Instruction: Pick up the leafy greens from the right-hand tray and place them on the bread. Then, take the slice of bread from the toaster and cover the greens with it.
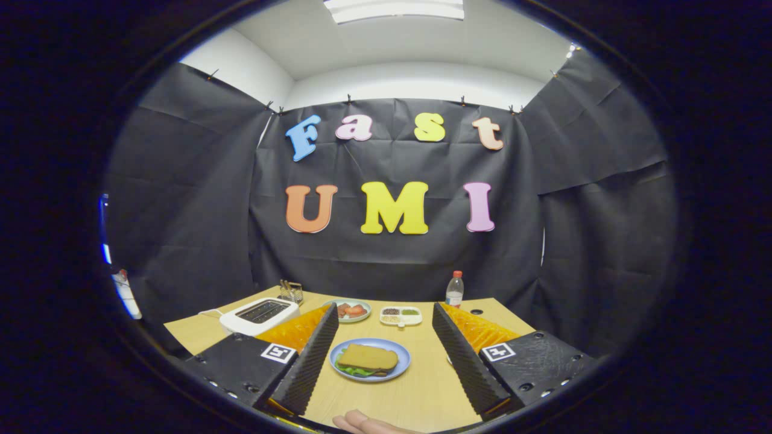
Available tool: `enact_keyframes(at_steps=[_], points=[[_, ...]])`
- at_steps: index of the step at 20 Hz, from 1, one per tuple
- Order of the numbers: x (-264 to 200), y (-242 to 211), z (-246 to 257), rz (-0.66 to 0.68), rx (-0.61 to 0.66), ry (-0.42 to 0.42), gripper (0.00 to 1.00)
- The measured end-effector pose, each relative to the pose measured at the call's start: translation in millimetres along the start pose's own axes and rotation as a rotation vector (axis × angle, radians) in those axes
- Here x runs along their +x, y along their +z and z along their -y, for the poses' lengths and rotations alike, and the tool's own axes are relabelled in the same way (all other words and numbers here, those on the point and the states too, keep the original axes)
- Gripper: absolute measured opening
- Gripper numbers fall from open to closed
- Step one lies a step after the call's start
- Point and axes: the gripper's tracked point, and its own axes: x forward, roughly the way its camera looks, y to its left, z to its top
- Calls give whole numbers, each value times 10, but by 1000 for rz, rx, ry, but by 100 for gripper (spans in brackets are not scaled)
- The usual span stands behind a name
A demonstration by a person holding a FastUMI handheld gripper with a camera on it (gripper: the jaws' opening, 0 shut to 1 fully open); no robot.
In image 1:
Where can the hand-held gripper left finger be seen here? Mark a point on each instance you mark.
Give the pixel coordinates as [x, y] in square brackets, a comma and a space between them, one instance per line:
[313, 361]

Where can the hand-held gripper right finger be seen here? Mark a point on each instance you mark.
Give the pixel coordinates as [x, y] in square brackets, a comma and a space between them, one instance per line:
[464, 367]

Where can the green lettuce leaf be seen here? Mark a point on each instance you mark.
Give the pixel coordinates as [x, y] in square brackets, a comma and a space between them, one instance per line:
[356, 372]

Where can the brown toasted bread slice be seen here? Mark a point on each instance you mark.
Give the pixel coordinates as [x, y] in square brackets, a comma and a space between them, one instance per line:
[368, 357]

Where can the brown meat piece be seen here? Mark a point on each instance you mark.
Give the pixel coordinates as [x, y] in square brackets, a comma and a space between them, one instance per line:
[342, 310]

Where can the pale green round plate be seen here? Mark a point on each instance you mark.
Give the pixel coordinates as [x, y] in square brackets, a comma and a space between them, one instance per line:
[356, 320]

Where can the blue round plate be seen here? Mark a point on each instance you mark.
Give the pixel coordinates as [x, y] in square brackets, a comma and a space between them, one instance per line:
[403, 361]

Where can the red tomato slice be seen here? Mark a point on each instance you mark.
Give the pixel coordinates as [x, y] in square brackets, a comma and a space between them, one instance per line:
[357, 310]

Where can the white divided seed dish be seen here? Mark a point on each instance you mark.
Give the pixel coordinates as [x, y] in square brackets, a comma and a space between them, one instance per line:
[413, 319]

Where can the clear bottle with red cap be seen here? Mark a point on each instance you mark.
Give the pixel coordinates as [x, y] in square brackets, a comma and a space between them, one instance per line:
[454, 295]

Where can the white toaster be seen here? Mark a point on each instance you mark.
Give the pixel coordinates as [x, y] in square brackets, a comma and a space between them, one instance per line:
[241, 325]

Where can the black backdrop cloth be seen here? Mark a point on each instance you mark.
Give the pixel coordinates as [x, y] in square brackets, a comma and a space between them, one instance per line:
[392, 265]

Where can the white and red object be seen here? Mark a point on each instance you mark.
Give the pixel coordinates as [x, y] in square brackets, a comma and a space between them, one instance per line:
[126, 298]

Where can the row of black cloth clips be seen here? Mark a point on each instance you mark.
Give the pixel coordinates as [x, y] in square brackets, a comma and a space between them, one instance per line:
[348, 98]

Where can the ceiling light panel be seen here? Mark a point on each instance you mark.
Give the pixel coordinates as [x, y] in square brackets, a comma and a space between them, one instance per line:
[392, 9]

